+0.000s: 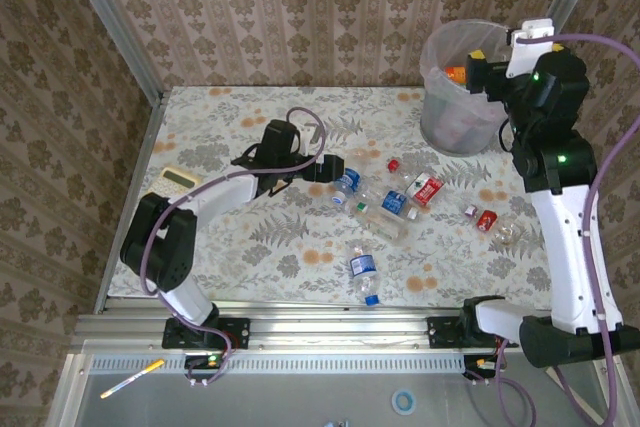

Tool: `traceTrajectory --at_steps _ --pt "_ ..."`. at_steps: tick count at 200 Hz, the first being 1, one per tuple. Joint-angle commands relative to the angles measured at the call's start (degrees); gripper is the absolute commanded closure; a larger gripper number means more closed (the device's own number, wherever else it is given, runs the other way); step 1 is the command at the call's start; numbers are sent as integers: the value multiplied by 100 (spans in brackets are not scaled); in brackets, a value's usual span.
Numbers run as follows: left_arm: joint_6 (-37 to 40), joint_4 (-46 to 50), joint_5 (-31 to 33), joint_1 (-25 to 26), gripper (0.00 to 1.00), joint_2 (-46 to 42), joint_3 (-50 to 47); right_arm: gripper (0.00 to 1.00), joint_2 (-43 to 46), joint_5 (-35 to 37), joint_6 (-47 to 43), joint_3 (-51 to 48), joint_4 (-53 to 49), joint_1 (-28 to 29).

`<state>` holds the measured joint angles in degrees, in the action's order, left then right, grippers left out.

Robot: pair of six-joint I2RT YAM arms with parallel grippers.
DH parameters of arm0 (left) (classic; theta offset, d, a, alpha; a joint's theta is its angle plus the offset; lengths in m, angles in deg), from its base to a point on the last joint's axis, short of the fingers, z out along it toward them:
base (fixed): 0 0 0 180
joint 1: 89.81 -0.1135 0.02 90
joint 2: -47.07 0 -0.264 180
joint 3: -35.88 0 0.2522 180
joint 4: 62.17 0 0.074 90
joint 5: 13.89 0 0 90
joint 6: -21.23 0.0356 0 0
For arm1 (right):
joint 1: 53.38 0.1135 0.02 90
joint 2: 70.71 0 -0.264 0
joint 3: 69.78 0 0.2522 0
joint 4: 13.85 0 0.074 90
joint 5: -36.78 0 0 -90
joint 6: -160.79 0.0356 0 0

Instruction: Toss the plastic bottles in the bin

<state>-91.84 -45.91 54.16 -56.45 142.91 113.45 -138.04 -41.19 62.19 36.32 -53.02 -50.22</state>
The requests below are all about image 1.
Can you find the small metal clamp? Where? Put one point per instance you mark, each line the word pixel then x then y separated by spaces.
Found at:
pixel 340 423

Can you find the aluminium table side rail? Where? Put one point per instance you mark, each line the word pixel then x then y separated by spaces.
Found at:
pixel 142 154

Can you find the small controller board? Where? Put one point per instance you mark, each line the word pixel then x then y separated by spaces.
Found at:
pixel 482 364
pixel 207 361

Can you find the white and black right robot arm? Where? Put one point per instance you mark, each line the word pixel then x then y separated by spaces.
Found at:
pixel 565 257

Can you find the clear bottle with red cap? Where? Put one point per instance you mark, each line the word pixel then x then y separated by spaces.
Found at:
pixel 394 164

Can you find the clear bottle green white label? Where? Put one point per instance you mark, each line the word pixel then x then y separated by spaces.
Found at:
pixel 372 219

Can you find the small clear glass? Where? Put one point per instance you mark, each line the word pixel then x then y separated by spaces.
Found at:
pixel 506 236

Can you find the floral patterned tablecloth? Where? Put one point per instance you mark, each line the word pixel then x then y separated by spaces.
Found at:
pixel 260 97

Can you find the yellow calculator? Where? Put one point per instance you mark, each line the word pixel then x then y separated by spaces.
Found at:
pixel 175 178

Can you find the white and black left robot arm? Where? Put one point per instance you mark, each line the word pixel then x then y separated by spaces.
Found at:
pixel 160 247

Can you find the yellow and white pen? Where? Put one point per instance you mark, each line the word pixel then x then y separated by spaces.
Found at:
pixel 132 378

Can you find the Pocari Sweat clear bottle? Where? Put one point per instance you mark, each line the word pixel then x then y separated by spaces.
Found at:
pixel 351 179

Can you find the grey waste bin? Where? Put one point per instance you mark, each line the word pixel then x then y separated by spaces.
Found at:
pixel 450 122

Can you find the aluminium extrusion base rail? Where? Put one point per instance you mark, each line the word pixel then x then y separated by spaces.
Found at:
pixel 340 329

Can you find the small red can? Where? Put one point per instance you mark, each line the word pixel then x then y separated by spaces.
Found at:
pixel 486 220

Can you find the translucent pink bin liner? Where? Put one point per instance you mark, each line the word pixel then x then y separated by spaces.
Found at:
pixel 435 54

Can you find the orange label bottle tan cap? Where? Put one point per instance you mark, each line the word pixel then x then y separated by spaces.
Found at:
pixel 456 73

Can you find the blue tape roll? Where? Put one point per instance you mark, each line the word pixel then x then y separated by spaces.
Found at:
pixel 394 402

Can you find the small purple white container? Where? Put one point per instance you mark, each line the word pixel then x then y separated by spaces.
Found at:
pixel 471 210

